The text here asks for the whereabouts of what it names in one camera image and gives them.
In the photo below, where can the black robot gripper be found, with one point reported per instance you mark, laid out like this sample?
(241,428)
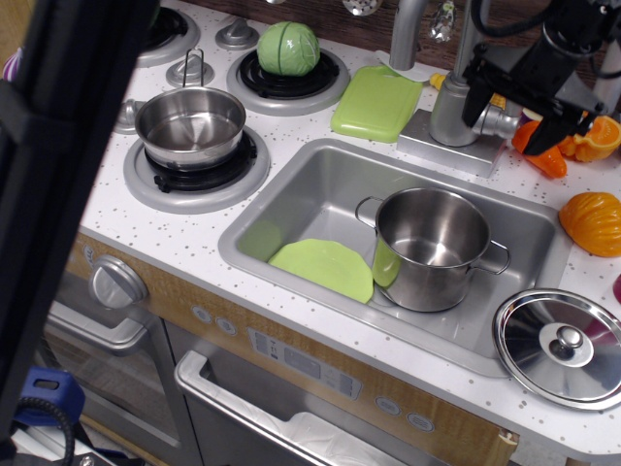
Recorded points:
(541,77)

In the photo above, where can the silver faucet lever handle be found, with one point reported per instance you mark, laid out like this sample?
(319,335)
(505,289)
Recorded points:
(499,121)

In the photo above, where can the purple toy eggplant slice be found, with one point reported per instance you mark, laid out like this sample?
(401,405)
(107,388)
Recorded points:
(527,115)

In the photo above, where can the yellow toy corn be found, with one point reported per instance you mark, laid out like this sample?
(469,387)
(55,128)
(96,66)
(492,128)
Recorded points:
(498,101)

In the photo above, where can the orange toy carrot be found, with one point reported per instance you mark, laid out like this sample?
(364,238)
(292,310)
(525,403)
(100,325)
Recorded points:
(551,162)

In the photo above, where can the silver toy faucet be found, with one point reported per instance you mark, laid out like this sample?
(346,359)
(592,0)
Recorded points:
(441,136)

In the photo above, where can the orange toy pepper half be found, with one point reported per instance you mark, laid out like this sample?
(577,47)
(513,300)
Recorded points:
(598,143)

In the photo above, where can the hanging silver utensil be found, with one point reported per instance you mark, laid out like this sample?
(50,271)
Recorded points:
(442,23)

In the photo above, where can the orange toy pumpkin half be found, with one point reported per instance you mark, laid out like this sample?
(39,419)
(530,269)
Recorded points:
(592,220)

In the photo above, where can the green plastic cutting board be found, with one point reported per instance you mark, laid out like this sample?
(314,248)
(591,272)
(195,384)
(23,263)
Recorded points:
(376,105)

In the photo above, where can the tall stainless steel pot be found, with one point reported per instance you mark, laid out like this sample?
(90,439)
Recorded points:
(429,242)

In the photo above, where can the hanging slotted spoon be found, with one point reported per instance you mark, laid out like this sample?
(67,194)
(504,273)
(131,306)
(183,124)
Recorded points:
(362,8)

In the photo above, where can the magenta toy at edge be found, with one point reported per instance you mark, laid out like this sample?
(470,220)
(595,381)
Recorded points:
(616,289)

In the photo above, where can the grey toy sink basin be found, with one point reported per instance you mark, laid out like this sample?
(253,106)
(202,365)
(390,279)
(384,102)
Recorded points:
(331,190)

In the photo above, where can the green toy cabbage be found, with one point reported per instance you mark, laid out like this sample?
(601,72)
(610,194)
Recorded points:
(288,49)

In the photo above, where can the stainless steel pot lid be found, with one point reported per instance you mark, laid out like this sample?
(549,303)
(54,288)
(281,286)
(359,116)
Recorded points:
(561,346)

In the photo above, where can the green plastic plate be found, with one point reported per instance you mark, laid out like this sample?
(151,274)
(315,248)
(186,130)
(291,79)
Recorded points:
(329,264)

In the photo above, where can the back stove burner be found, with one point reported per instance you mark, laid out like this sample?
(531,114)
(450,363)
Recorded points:
(280,96)

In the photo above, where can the stove burner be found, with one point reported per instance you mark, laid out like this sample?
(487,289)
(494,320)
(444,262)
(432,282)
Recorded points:
(280,96)
(171,35)
(199,192)

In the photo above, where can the silver stove knob back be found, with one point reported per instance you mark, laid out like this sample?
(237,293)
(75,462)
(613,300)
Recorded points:
(237,36)

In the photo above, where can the silver stove knob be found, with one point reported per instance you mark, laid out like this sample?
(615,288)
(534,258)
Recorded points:
(237,36)
(125,121)
(192,71)

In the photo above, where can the small stainless steel saucepan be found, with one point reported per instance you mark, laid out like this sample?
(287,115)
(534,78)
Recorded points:
(191,128)

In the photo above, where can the silver stove knob middle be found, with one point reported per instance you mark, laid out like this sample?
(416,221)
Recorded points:
(192,71)

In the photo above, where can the front stove burner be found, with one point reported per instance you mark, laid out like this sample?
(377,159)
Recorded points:
(199,192)

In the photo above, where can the far left stove burner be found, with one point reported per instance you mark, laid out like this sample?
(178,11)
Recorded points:
(171,35)

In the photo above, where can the silver stove knob left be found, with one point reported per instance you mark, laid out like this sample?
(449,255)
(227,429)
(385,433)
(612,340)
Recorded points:
(125,121)

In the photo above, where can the silver oven dial knob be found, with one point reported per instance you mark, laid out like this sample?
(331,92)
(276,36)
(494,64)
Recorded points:
(115,285)

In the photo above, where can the purple striped toy onion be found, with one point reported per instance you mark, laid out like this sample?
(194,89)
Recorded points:
(12,65)

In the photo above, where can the silver dishwasher door handle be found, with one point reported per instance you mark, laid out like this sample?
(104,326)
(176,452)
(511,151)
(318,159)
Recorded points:
(305,439)

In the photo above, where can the silver oven door handle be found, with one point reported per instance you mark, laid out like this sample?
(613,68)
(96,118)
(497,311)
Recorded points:
(122,340)

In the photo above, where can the black camera mount frame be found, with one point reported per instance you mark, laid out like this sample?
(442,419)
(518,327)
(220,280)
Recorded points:
(57,116)

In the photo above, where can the blue clamp with cable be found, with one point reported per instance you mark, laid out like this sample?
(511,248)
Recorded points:
(51,398)

